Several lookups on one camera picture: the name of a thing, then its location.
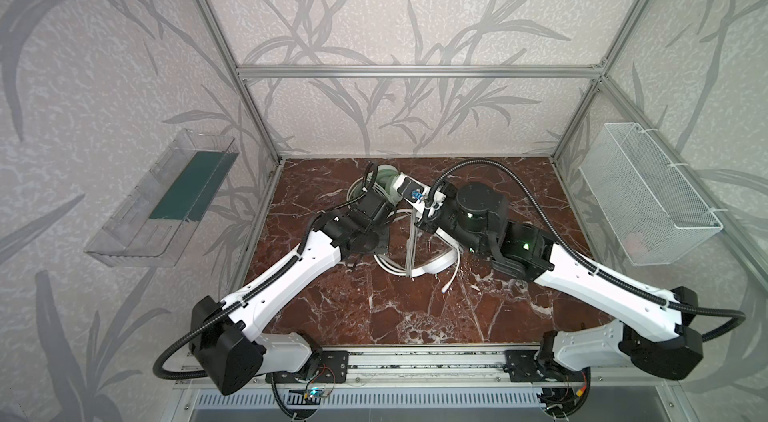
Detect white headphones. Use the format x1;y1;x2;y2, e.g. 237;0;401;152
373;209;463;284

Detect mint green headphones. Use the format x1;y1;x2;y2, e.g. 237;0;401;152
346;164;403;206

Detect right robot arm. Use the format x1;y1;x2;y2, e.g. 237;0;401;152
395;158;746;380

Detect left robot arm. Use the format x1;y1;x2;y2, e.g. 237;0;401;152
153;162;400;395

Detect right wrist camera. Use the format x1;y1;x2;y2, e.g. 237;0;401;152
393;173;447;212

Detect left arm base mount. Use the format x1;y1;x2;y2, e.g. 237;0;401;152
266;350;350;384

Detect aluminium frame crossbar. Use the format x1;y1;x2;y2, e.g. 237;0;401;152
236;64;602;80

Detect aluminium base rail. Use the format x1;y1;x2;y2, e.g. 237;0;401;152
173;345;679;390

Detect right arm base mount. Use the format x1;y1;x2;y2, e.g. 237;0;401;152
503;349;591;387

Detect white wire mesh basket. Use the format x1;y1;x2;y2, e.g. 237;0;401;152
579;122;723;266

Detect clear plastic wall bin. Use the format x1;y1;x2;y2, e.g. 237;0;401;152
84;129;239;268

